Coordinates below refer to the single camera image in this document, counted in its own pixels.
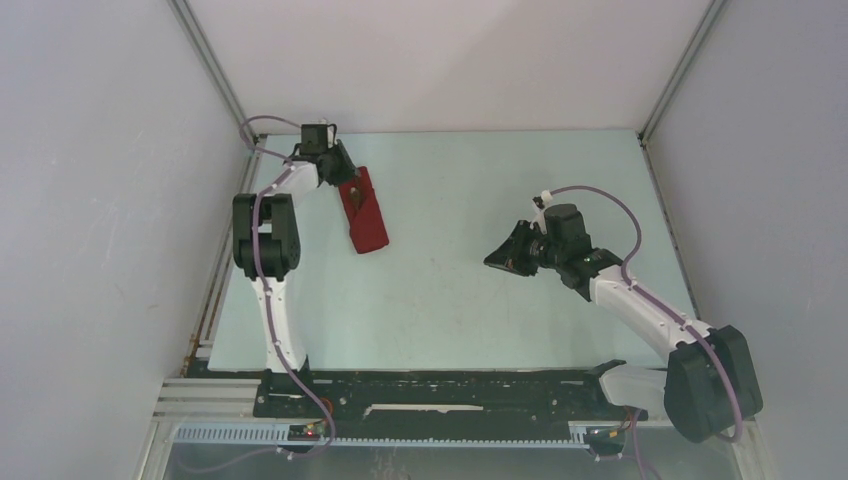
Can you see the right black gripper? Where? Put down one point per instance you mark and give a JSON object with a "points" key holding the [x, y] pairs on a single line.
{"points": [[509, 255]]}

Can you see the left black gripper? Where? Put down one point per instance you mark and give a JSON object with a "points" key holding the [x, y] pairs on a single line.
{"points": [[348, 171]]}

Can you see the red cloth napkin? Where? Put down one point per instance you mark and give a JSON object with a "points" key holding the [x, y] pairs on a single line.
{"points": [[367, 229]]}

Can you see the brown wooden spoon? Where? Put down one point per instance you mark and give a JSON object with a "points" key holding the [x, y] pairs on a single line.
{"points": [[356, 198]]}

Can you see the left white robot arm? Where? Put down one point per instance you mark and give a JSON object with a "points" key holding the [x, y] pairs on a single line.
{"points": [[266, 243]]}

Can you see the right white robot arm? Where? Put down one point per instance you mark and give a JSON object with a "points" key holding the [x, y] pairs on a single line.
{"points": [[708, 386]]}

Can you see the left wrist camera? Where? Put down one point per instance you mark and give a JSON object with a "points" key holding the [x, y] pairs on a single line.
{"points": [[317, 138]]}

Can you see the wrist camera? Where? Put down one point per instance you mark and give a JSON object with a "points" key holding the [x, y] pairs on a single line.
{"points": [[561, 224], [317, 138]]}

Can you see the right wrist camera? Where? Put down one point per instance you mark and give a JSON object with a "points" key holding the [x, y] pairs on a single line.
{"points": [[561, 224]]}

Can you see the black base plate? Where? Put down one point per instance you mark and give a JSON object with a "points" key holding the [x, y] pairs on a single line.
{"points": [[445, 405]]}

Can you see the white cable duct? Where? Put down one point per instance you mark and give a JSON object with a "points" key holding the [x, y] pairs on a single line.
{"points": [[279, 435]]}

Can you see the aluminium frame rail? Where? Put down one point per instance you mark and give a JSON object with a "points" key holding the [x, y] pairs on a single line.
{"points": [[192, 399]]}

